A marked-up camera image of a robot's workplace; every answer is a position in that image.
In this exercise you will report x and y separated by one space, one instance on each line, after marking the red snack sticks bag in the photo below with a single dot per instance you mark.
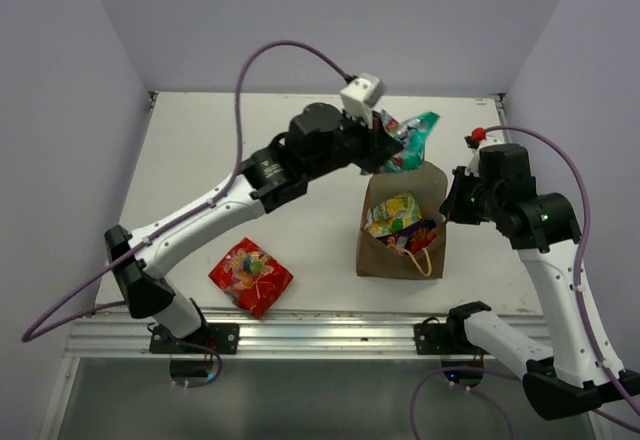
421 238

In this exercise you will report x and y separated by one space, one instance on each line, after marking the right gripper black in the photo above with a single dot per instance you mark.
452 207

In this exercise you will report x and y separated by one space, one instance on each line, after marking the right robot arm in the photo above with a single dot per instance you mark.
579 371

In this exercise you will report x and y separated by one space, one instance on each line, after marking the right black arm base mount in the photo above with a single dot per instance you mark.
432 337

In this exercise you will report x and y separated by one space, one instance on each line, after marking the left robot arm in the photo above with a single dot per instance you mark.
318 141

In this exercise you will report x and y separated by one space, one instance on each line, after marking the brown paper bag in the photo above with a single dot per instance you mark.
428 184

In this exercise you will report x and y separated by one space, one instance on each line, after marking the purple Fox's berries candy bag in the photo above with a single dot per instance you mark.
398 243

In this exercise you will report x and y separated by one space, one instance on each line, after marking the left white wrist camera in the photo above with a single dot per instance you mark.
360 96

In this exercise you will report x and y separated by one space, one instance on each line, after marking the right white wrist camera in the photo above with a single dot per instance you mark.
478 140

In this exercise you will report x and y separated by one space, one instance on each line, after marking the yellow green Fox's candy bag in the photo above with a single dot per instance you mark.
392 215

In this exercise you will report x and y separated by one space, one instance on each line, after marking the red fruit candy bag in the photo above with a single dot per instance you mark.
252 278

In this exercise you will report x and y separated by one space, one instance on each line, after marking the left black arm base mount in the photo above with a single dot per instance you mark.
223 338

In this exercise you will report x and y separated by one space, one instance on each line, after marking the aluminium rail frame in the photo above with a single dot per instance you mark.
328 310

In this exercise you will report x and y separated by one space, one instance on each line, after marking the teal red candy bag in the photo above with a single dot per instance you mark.
412 133

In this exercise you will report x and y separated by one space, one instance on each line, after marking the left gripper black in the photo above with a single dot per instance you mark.
379 144

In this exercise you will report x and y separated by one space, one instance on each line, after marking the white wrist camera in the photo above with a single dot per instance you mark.
478 140
360 96

